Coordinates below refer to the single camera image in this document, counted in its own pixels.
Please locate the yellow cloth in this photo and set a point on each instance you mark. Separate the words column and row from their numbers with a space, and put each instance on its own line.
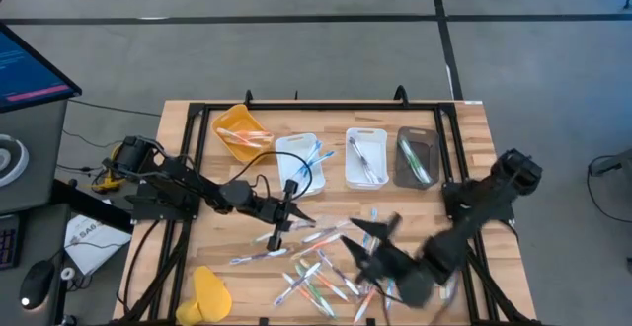
column 210, row 296

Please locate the computer monitor blue screen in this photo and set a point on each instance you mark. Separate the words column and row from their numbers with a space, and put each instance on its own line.
column 24, row 74

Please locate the black computer mouse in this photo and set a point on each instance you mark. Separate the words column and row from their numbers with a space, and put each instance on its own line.
column 37, row 281

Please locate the grey side desk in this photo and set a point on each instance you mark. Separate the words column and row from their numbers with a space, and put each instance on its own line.
column 42, row 128

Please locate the yellow tool on floor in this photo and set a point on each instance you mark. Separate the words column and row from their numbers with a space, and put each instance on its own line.
column 101, row 186

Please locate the white tape roll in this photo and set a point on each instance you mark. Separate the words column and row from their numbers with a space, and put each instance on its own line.
column 68, row 268

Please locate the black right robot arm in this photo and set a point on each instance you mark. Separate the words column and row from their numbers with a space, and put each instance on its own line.
column 494, row 187

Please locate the yellow plastic bin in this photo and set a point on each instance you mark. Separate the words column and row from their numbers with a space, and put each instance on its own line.
column 237, row 116

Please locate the white printed paper sheet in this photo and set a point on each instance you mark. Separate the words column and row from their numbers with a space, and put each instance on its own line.
column 94, row 247

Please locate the grey translucent plastic bin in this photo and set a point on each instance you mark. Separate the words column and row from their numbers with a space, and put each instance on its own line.
column 430, row 138

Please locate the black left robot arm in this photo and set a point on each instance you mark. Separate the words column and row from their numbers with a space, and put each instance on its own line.
column 178, row 178

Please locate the white round device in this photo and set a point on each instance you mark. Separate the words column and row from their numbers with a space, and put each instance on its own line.
column 17, row 160

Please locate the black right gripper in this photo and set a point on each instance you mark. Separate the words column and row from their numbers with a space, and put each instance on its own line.
column 390, row 259

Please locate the white plastic bin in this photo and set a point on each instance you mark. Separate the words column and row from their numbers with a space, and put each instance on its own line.
column 380, row 140
column 286, row 150

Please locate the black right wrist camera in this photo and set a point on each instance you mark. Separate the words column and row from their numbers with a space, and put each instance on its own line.
column 417, row 286

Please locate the black keyboard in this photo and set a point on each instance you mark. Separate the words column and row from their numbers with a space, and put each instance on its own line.
column 9, row 242

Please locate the black clamp foot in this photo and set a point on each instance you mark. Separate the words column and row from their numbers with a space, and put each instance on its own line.
column 264, row 322
column 370, row 322

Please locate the black arched clamp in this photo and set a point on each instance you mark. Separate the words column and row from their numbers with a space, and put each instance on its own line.
column 248, row 94
column 401, row 87

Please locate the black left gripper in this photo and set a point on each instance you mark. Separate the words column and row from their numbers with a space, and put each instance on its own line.
column 274, row 212

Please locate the black desk leg bar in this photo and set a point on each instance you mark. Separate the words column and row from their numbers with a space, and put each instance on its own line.
column 84, row 202

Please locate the white label sticker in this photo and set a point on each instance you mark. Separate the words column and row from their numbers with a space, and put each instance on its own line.
column 473, row 102

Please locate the purple toothbrush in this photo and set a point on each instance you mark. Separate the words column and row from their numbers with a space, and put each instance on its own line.
column 358, row 153
column 338, row 272
column 364, row 163
column 259, row 256
column 370, row 170
column 297, row 284
column 323, row 233

